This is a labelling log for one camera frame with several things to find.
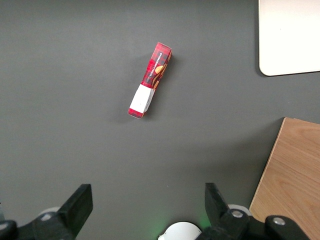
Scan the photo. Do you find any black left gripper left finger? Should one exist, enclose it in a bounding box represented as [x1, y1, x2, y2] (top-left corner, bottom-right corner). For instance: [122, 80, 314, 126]
[0, 183, 94, 240]

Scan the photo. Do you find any white round dome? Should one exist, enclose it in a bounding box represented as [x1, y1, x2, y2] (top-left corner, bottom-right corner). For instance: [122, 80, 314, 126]
[157, 220, 203, 240]

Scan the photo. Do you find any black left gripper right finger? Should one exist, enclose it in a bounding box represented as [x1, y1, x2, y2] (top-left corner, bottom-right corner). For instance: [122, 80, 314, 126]
[199, 182, 312, 240]

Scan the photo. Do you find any wooden board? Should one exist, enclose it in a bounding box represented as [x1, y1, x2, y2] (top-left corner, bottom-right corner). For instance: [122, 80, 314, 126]
[249, 117, 320, 240]

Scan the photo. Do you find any red cookie box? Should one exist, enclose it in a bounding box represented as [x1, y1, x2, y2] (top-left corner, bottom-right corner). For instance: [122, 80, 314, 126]
[127, 41, 173, 121]

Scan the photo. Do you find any white plastic tray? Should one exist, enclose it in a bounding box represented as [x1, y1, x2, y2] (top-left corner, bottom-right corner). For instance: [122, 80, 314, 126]
[258, 0, 320, 77]

